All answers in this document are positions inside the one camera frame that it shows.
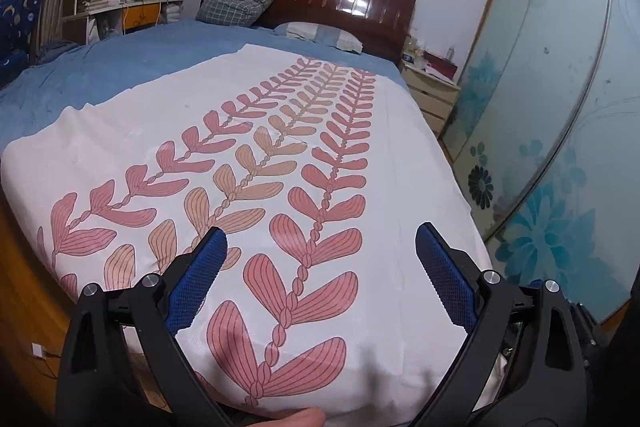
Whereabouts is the white blue pillow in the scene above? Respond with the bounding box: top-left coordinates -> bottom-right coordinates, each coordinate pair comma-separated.
274,22 -> 363,54

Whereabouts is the blue bed sheet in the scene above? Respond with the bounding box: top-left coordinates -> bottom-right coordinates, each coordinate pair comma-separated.
1,20 -> 408,147

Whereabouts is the floral sliding wardrobe door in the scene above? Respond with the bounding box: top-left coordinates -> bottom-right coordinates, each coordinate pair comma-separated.
442,0 -> 639,320

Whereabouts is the white leaf-pattern bed cover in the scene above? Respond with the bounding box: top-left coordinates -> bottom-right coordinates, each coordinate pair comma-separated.
1,44 -> 489,426

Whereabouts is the dark blue moon-pattern cloth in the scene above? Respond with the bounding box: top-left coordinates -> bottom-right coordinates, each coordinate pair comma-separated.
0,0 -> 42,86

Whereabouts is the grey plaid pillow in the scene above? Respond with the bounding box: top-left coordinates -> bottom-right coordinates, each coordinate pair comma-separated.
195,0 -> 274,27

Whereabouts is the beige bedside drawer cabinet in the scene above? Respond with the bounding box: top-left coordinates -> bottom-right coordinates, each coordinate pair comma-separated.
400,61 -> 460,136

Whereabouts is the dark red wooden headboard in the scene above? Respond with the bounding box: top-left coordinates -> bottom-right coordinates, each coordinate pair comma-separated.
257,0 -> 416,64

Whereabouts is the person's left hand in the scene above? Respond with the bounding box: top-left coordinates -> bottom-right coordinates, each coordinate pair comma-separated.
201,379 -> 326,427

